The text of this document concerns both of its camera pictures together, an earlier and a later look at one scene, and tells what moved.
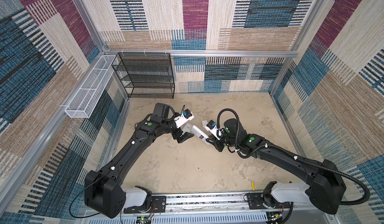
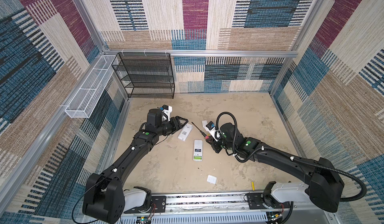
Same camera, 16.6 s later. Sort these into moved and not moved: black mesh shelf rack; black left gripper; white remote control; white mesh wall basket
Moved: white remote control; black left gripper
Not moved: white mesh wall basket; black mesh shelf rack
